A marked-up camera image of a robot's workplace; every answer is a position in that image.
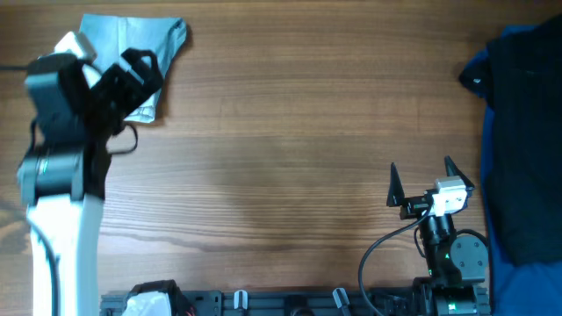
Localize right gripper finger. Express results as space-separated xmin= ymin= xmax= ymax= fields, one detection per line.
xmin=444 ymin=155 xmax=475 ymax=191
xmin=386 ymin=162 xmax=405 ymax=207

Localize light blue denim shorts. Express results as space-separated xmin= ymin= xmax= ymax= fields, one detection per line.
xmin=78 ymin=12 xmax=189 ymax=125

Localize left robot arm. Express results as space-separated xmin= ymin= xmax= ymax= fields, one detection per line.
xmin=18 ymin=48 xmax=163 ymax=315

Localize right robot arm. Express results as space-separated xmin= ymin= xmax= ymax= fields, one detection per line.
xmin=386 ymin=156 xmax=491 ymax=315

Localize black garment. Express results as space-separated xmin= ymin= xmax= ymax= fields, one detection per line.
xmin=459 ymin=16 xmax=561 ymax=265

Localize dark blue garment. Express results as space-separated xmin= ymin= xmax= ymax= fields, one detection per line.
xmin=468 ymin=26 xmax=561 ymax=315

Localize right black camera cable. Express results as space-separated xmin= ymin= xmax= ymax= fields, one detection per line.
xmin=357 ymin=192 xmax=436 ymax=316

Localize right white rail clip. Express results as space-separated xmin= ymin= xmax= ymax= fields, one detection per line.
xmin=332 ymin=287 xmax=351 ymax=316

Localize white rail clip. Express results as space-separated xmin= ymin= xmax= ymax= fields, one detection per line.
xmin=332 ymin=287 xmax=351 ymax=316
xmin=233 ymin=290 xmax=249 ymax=310

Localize left white rail clip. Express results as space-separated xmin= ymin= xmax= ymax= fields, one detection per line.
xmin=233 ymin=290 xmax=249 ymax=310

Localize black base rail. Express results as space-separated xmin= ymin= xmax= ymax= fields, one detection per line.
xmin=98 ymin=287 xmax=492 ymax=316

